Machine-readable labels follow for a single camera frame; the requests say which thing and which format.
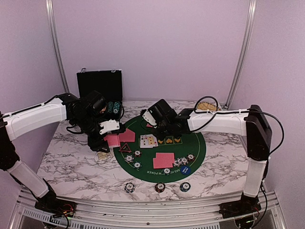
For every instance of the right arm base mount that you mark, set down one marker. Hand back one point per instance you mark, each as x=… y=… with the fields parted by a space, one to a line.
x=237 y=208

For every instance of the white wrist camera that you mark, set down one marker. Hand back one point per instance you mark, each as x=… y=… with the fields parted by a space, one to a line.
x=108 y=126
x=149 y=118

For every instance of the black triangular dealer button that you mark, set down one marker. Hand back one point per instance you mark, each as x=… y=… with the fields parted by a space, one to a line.
x=125 y=148

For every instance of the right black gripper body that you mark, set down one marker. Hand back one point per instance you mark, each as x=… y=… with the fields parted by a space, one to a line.
x=165 y=130

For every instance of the teal chip stack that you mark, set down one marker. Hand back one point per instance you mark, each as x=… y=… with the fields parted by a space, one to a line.
x=185 y=186

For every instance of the woven bamboo tray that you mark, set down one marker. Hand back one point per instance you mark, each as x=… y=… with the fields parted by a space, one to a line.
x=204 y=106

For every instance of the right aluminium frame post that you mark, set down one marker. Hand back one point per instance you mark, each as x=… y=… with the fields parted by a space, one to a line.
x=244 y=48

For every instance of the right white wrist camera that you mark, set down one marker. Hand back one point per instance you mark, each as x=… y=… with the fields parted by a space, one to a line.
x=149 y=118

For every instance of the blue gold card box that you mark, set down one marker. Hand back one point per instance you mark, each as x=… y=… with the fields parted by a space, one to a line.
x=103 y=155

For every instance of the green chips row in case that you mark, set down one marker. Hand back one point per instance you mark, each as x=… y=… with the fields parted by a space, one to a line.
x=110 y=107

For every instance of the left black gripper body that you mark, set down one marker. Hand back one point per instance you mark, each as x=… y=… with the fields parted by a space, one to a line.
x=93 y=143

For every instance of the black poker chip case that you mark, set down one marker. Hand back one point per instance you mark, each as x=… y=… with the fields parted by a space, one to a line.
x=107 y=82

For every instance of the white chips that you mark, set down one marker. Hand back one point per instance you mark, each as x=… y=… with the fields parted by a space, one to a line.
x=180 y=162
x=129 y=158

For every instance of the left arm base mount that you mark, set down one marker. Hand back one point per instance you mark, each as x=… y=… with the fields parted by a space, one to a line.
x=60 y=208

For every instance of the red chips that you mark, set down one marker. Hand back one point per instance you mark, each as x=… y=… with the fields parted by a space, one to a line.
x=191 y=157
x=137 y=153

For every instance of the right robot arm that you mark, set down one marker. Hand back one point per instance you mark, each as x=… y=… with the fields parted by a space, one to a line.
x=250 y=123

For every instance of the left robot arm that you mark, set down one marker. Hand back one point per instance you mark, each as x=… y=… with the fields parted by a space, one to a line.
x=86 y=113

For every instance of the teal chips row in case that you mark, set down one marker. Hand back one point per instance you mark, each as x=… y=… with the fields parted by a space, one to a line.
x=116 y=107

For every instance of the red black chip stack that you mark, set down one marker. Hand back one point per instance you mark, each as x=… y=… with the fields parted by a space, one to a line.
x=159 y=187

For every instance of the red playing card deck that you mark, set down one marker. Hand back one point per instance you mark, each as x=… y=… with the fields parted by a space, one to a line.
x=112 y=140

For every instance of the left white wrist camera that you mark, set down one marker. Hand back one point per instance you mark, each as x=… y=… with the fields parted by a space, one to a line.
x=108 y=126

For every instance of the blue small blind button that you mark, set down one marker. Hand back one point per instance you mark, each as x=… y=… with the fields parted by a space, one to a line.
x=185 y=170

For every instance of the round green poker mat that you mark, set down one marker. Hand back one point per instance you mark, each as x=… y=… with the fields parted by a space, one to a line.
x=189 y=144

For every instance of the face up community card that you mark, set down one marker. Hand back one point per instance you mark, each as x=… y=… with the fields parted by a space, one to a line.
x=151 y=141
x=143 y=141

